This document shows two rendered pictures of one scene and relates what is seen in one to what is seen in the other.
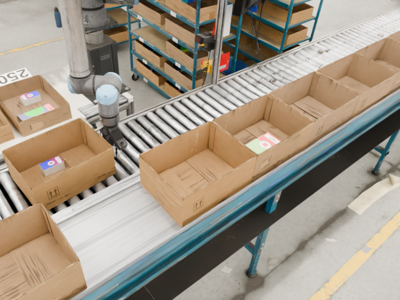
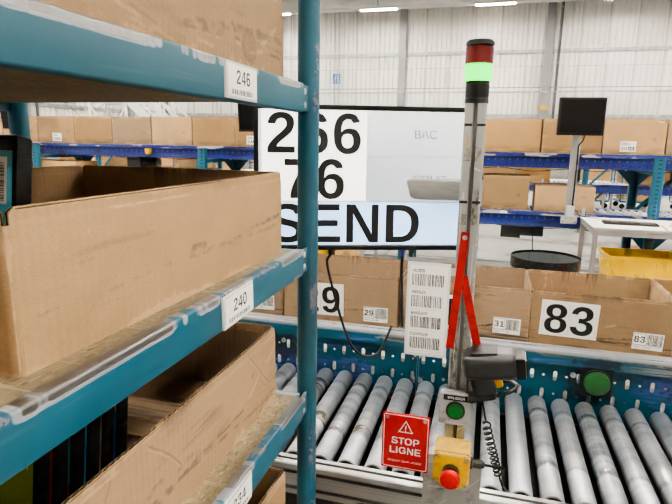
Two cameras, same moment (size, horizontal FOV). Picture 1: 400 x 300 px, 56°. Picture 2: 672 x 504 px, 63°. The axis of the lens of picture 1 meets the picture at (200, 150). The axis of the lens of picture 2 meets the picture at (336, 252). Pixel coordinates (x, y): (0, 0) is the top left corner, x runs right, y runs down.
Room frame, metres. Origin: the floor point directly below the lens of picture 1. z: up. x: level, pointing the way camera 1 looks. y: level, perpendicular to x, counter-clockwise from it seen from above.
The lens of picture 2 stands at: (2.93, 0.72, 1.48)
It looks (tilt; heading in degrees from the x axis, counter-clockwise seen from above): 12 degrees down; 239
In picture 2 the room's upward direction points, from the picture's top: 1 degrees clockwise
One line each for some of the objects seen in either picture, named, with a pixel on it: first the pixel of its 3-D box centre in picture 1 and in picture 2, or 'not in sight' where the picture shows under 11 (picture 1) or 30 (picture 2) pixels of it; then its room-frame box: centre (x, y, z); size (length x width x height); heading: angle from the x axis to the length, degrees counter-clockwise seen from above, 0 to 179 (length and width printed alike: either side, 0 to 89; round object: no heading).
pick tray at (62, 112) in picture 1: (31, 103); not in sight; (1.69, 0.97, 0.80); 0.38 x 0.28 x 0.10; 45
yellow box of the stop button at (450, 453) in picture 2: (204, 67); (470, 466); (2.19, 0.02, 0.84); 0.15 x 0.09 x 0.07; 133
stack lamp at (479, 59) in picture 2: not in sight; (478, 64); (2.17, -0.05, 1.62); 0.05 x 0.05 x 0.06
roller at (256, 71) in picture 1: (280, 86); (323, 412); (2.23, -0.51, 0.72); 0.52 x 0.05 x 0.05; 43
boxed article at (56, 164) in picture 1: (52, 166); not in sight; (1.24, 0.70, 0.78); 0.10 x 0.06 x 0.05; 134
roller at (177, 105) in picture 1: (200, 124); (599, 454); (1.74, 0.01, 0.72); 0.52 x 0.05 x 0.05; 43
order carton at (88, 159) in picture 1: (61, 162); not in sight; (1.21, 0.64, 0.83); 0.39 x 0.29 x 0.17; 137
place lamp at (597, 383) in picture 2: not in sight; (596, 384); (1.55, -0.14, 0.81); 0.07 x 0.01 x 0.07; 133
